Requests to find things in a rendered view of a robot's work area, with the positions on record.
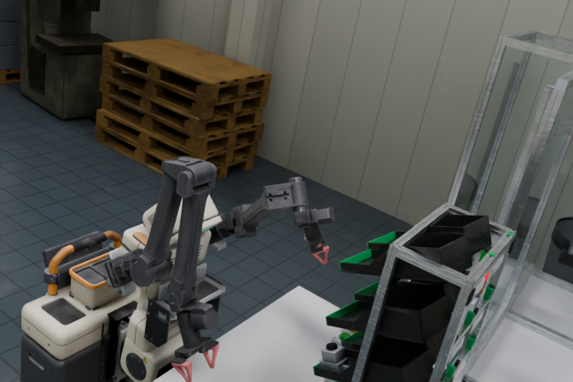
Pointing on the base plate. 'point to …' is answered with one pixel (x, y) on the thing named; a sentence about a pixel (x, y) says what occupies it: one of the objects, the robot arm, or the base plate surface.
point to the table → (269, 344)
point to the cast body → (333, 358)
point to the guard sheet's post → (529, 172)
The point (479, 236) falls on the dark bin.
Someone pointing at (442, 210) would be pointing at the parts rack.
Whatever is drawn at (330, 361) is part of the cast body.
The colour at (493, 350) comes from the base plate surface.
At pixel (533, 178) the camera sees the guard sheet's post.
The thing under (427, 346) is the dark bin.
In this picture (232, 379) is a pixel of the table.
